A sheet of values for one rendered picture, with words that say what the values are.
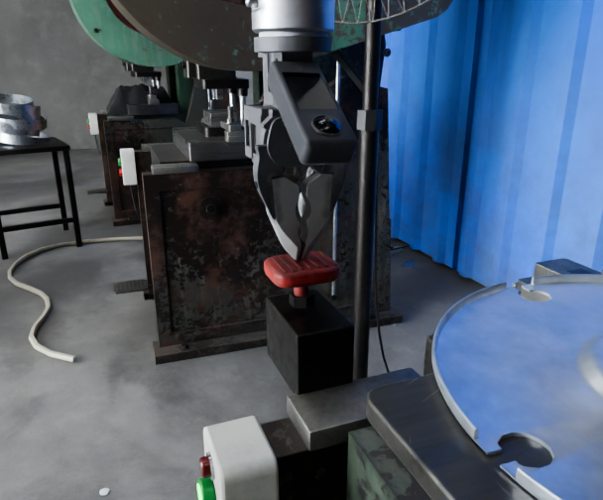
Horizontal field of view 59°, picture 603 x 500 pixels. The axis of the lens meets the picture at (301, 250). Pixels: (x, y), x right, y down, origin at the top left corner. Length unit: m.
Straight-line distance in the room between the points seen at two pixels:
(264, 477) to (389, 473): 0.11
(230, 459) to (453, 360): 0.23
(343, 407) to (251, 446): 0.09
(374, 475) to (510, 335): 0.17
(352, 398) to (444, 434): 0.27
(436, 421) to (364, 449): 0.20
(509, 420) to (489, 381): 0.03
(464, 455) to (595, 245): 1.77
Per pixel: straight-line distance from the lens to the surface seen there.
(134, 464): 1.49
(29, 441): 1.66
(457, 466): 0.25
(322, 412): 0.51
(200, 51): 1.49
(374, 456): 0.46
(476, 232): 2.47
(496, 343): 0.35
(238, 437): 0.51
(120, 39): 3.19
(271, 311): 0.56
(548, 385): 0.32
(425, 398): 0.29
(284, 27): 0.49
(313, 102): 0.46
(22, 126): 3.05
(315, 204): 0.53
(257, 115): 0.52
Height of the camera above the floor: 0.94
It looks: 19 degrees down
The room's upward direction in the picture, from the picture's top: straight up
